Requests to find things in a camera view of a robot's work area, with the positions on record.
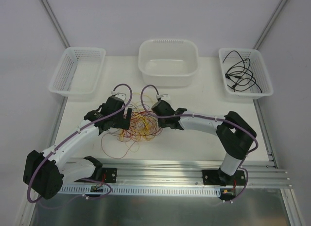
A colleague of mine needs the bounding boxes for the thin coloured wires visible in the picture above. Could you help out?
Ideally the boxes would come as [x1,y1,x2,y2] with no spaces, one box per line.
[101,93,163,159]

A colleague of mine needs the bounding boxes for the black USB cable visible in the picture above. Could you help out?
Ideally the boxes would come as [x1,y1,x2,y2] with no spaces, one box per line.
[223,50,253,93]

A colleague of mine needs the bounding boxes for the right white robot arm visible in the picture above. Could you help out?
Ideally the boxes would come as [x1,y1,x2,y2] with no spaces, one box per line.
[152,100,259,186]

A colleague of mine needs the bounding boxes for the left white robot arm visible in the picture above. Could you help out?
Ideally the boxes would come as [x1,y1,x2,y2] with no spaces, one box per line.
[23,92,131,200]

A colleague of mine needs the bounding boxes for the white centre plastic tub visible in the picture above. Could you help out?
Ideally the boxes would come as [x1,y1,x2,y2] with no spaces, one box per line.
[138,39,200,87]

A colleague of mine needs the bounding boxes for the left white perforated basket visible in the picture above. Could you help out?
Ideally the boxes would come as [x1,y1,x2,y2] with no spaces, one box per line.
[48,47,106,99]

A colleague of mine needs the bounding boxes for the white perforated basket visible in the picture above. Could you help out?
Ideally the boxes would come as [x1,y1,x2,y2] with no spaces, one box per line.
[48,47,106,99]
[218,48,274,101]

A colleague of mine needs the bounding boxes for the right white perforated basket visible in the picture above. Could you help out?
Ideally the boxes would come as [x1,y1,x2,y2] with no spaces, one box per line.
[218,48,274,101]

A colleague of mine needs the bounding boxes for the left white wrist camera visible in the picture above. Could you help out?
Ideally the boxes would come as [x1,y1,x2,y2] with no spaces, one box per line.
[111,91,126,101]

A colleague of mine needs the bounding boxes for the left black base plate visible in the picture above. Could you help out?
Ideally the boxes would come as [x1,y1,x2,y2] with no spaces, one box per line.
[96,167,118,183]

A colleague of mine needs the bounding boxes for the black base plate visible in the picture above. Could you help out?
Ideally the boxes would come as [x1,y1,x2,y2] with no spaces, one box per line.
[96,167,118,183]
[202,169,246,186]

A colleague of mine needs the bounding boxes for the white slotted cable duct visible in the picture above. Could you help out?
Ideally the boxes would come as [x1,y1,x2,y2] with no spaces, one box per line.
[59,184,221,197]

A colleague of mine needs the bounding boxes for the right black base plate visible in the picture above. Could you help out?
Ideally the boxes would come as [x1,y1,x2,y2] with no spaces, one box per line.
[202,169,246,186]

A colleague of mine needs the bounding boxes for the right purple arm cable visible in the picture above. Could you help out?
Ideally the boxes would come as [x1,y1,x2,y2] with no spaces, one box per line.
[140,84,259,168]

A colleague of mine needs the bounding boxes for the aluminium mounting rail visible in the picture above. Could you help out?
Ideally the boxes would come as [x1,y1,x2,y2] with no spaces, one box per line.
[29,160,291,189]

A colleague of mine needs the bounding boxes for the left aluminium frame post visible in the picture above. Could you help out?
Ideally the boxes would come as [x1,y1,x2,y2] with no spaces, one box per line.
[39,0,70,49]

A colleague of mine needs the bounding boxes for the aluminium frame post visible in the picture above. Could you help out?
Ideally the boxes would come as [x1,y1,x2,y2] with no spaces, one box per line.
[39,0,70,49]
[253,0,290,50]

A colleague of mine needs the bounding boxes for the right aluminium frame post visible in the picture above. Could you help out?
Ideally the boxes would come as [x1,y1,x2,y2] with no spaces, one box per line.
[253,0,290,50]

